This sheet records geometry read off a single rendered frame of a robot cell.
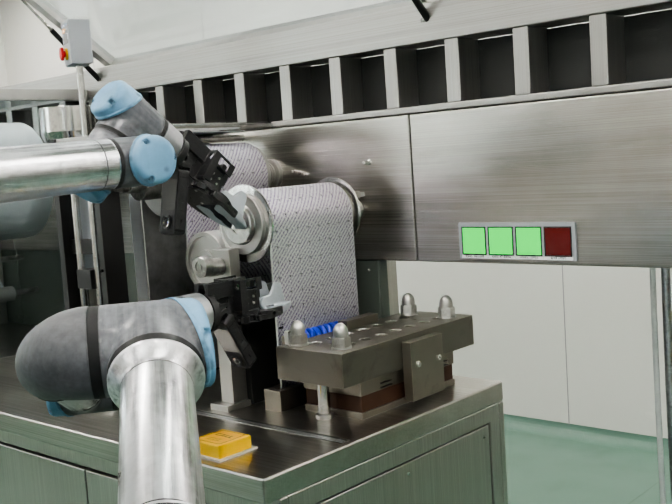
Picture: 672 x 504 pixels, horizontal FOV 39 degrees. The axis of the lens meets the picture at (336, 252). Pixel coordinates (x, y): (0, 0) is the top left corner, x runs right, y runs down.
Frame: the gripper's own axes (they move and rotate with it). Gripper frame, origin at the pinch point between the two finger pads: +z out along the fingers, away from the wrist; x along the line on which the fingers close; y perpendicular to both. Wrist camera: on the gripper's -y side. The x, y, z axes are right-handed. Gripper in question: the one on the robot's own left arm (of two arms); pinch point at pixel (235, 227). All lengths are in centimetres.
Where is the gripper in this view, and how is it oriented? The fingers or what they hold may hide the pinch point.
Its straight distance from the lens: 173.6
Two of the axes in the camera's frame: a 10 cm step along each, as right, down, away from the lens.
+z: 5.5, 5.5, 6.3
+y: 3.7, -8.4, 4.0
